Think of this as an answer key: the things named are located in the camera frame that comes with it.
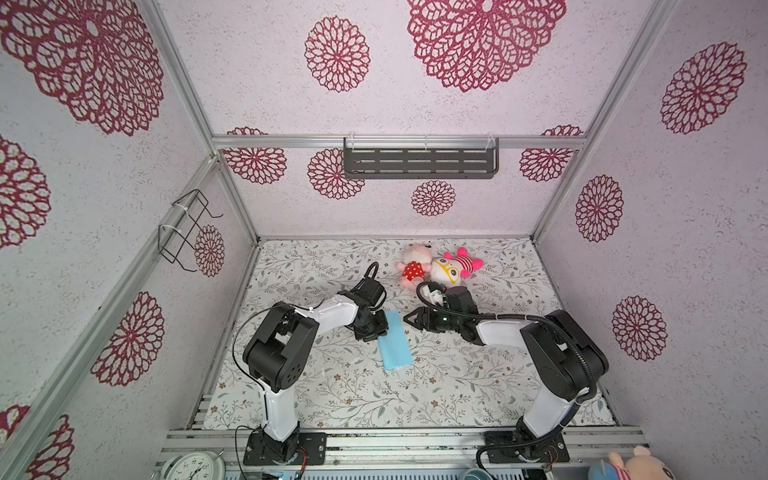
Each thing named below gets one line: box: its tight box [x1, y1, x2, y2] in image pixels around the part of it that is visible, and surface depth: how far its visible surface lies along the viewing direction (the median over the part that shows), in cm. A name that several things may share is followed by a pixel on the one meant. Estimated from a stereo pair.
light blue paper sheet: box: [378, 309, 414, 371], surface depth 92 cm
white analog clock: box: [160, 451, 226, 480], surface depth 70 cm
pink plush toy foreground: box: [608, 445, 676, 480], surface depth 67 cm
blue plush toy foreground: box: [588, 462, 619, 480], surface depth 67 cm
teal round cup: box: [463, 468, 494, 480], surface depth 67 cm
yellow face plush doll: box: [430, 247, 485, 287], surface depth 105 cm
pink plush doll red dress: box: [396, 244, 433, 290], surface depth 107 cm
